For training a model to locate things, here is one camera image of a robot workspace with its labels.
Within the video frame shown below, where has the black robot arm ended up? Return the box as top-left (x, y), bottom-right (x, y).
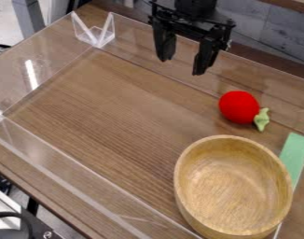
top-left (147, 0), bottom-right (235, 76)

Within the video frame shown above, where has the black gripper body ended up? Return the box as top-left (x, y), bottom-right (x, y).
top-left (147, 0), bottom-right (235, 41)

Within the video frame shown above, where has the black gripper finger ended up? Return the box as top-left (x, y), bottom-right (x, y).
top-left (191, 30), bottom-right (223, 76)
top-left (151, 19), bottom-right (177, 62)

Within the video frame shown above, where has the green tape strip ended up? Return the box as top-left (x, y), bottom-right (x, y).
top-left (278, 133), bottom-right (304, 188)

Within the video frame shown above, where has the clear acrylic enclosure wall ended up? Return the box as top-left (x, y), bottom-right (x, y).
top-left (0, 16), bottom-right (304, 239)

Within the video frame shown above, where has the black metal bracket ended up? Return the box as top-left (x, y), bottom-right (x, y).
top-left (19, 209), bottom-right (63, 239)

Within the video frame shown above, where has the wooden bowl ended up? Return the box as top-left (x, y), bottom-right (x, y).
top-left (173, 134), bottom-right (293, 239)

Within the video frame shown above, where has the black cable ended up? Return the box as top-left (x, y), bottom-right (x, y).
top-left (0, 211), bottom-right (34, 239)

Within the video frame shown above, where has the red plush fruit green stem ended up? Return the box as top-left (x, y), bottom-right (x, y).
top-left (218, 91), bottom-right (270, 132)

